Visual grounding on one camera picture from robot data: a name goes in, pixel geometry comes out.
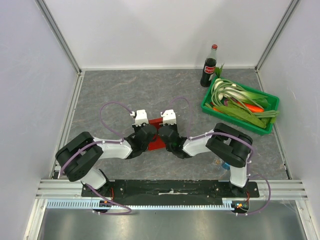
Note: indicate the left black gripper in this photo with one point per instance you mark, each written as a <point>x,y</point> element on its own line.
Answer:
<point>136,128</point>

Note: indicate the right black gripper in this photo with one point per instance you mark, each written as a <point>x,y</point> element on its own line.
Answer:
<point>171,125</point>

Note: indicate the red paper box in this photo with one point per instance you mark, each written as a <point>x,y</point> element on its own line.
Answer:
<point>157,142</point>

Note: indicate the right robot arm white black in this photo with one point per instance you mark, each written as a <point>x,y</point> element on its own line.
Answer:
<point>232,146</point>

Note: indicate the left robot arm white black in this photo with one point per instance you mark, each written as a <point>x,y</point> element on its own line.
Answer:
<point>77,159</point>

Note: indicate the blue rectangular box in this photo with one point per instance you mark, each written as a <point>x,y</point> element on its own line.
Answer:
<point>226,166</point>

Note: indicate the cola glass bottle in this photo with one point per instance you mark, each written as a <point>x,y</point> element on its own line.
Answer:
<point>209,67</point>

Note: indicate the leek with green leaves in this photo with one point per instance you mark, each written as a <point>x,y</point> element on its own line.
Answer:
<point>224,88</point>

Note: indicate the green plastic crate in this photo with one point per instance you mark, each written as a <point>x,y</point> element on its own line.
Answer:
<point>234,114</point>

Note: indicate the orange carrot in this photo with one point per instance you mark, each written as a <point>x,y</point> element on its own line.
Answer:
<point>250,107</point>

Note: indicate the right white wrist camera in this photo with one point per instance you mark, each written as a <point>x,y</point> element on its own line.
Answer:
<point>168,117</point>

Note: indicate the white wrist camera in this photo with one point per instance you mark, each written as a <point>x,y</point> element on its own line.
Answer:
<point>140,117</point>
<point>168,117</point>

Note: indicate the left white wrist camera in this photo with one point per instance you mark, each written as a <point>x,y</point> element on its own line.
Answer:
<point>140,117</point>

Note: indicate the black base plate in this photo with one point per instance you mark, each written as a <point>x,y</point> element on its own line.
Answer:
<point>164,192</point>

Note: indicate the light blue slotted cable duct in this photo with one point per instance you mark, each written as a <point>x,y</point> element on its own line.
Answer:
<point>96,204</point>

